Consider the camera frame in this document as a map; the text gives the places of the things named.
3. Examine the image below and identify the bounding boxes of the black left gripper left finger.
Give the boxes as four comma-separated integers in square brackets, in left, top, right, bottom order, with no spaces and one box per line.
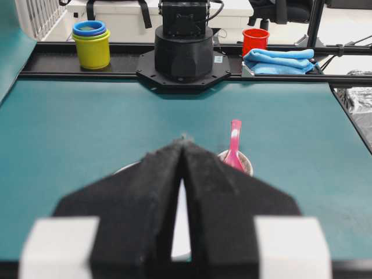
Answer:
[19,138,183,279]

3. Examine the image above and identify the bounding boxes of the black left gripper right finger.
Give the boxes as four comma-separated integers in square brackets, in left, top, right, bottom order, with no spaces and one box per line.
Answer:
[180,139,332,279]

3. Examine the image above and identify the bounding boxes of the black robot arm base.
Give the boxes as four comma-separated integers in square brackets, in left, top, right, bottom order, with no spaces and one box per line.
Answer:
[136,1,231,90]

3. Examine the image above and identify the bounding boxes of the small speckled bowl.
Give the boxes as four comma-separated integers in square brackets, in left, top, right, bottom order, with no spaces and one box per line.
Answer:
[217,150,253,176]

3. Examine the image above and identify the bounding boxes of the white bowl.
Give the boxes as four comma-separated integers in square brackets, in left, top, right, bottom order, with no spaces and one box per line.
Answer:
[116,160,191,262]

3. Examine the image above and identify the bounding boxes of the folded blue cloth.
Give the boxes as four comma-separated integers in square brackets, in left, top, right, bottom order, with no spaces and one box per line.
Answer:
[243,48,317,75]

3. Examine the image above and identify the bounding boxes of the yellow-green plastic cup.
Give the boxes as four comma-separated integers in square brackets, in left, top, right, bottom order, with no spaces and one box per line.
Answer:
[72,30,110,70]

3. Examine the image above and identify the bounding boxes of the red plastic cup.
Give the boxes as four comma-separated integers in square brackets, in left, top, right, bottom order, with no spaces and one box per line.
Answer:
[242,28,270,56]

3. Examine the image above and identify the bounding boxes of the blue stacked cup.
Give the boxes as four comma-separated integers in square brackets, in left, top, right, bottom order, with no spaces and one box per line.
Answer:
[73,20,106,37]

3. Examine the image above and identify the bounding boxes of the white cabinet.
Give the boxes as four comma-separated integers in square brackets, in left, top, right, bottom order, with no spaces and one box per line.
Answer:
[66,1,253,30]

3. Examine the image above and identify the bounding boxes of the black office chair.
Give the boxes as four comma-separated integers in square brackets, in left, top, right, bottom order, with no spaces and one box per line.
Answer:
[248,0,314,30]

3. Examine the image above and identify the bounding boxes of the green backdrop sheet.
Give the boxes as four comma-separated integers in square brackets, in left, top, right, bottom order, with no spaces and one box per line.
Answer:
[0,1,36,102]

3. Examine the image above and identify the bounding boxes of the black aluminium frame rail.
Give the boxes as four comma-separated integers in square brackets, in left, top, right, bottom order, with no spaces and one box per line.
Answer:
[20,41,371,88]

